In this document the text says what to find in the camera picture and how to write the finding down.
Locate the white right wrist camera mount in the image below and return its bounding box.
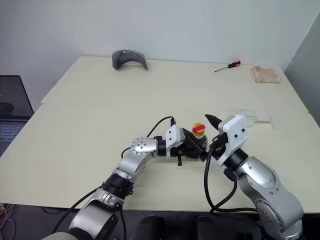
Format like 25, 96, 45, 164
216, 114, 251, 168

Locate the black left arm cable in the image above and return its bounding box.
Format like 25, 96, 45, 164
49, 115, 177, 240

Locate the loose thin wire bundle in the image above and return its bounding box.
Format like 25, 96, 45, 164
0, 202, 16, 240

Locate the clear bottle with red label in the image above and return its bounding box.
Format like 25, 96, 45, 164
186, 121, 210, 161

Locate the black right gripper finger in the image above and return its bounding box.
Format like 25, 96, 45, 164
204, 113, 223, 131

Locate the crumpled pink cloth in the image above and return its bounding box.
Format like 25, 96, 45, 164
250, 65, 281, 84

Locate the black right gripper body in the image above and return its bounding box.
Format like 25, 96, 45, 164
210, 132, 230, 161

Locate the red and black screwdriver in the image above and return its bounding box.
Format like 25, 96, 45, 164
213, 59, 242, 73

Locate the grey curved plastic cover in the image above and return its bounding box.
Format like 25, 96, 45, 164
111, 49, 149, 71

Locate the dark open laptop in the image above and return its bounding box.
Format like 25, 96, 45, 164
0, 75, 35, 151

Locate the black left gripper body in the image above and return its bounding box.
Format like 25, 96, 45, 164
171, 142, 204, 163

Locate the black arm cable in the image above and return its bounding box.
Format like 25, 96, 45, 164
49, 115, 177, 240
203, 143, 258, 216

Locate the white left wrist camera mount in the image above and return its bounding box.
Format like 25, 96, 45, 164
164, 125, 186, 159

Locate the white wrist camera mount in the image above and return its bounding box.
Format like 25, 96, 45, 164
216, 114, 251, 168
164, 125, 186, 159

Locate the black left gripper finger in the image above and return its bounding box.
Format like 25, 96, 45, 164
182, 127, 209, 162

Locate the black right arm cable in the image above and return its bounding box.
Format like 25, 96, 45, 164
203, 143, 258, 216

